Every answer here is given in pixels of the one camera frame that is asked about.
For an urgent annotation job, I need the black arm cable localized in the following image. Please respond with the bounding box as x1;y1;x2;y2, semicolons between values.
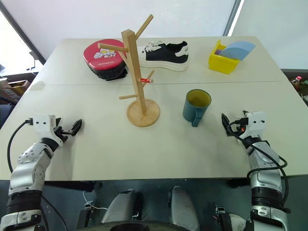
227;117;289;213
7;118;34;173

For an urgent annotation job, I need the thin white cable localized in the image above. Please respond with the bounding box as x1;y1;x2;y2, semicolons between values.
82;190;108;211

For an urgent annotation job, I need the yellow plastic bin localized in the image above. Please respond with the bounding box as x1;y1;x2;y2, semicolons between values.
208;39;241;75

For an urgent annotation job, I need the dark round robot waist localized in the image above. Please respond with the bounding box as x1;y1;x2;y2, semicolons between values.
80;219;202;231

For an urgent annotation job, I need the wooden box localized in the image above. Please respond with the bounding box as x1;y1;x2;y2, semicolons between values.
6;80;31;95

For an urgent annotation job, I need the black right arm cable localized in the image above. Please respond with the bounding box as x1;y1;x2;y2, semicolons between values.
227;117;289;213

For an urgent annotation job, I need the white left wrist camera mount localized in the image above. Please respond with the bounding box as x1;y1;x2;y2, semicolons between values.
33;114;57;140

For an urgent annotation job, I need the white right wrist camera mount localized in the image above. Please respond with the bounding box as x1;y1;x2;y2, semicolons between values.
242;111;268;140

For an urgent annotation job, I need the grey rounded robot leg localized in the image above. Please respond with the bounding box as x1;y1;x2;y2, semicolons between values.
167;186;200;231
100;189;143;224

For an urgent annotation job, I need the wooden mug tree stand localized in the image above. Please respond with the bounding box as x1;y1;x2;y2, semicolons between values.
97;13;161;128

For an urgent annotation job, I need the teal blue mug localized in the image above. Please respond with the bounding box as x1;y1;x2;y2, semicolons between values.
182;89;212;128

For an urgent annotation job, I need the red round case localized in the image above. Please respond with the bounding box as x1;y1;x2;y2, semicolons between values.
83;38;128;81

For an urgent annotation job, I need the bottle with red cap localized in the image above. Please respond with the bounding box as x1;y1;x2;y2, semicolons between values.
290;76;304;93

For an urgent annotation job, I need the black and white sneaker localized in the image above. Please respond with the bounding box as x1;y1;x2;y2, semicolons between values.
136;40;189;72

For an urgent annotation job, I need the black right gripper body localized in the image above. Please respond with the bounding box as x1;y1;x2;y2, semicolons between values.
231;110;247;137

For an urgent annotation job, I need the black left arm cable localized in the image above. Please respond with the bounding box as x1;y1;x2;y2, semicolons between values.
7;118;34;173

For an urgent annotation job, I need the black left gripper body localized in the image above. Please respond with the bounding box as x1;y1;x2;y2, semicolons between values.
53;117;73;143

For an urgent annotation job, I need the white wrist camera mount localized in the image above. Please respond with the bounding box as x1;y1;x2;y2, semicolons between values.
33;114;57;140
242;111;268;140

